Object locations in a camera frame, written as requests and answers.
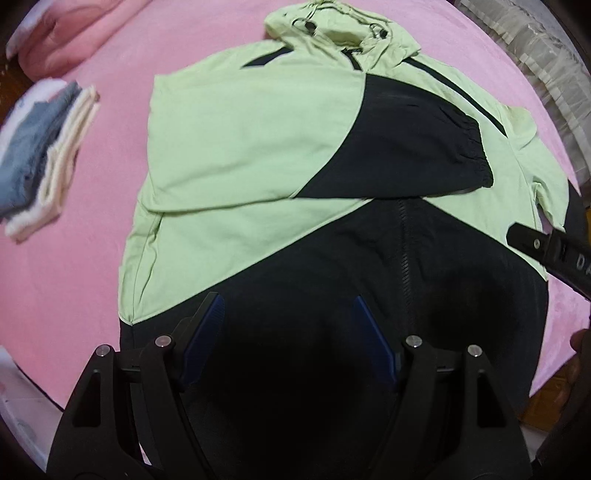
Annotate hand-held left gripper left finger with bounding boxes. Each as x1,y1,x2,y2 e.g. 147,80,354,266
46,292,227,480

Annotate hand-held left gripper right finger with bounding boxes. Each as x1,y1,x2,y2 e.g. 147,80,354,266
352,294,533,480

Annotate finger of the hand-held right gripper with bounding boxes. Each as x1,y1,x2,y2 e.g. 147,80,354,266
506,222,561,275

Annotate green and black hooded jacket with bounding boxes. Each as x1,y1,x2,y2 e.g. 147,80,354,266
117,0,571,480

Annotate stack of folded clothes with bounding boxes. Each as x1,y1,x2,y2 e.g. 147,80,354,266
6,85,101,244

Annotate person's right hand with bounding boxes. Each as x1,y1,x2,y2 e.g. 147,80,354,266
570,329,591,385

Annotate pink bed blanket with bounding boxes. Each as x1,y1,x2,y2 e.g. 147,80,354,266
0,0,591,414

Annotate lace-covered cabinet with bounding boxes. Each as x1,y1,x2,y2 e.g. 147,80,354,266
455,0,591,185

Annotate blue-grey folded garment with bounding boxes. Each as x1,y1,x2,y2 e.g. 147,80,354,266
0,82,85,214

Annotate pink folded quilt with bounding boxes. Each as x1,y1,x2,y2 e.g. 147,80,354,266
17,0,154,80

